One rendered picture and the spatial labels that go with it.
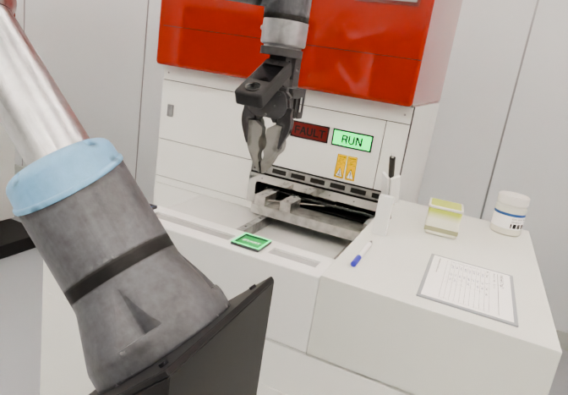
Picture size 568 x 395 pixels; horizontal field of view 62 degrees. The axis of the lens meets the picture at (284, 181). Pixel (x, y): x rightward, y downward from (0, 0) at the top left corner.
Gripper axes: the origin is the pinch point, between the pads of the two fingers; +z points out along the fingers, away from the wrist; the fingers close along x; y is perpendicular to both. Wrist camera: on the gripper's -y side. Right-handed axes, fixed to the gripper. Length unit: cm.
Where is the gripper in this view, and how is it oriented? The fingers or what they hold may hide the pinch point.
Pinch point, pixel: (259, 166)
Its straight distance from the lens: 81.9
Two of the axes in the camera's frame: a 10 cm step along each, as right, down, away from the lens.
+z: -1.5, 9.6, 2.4
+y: 4.0, -1.7, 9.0
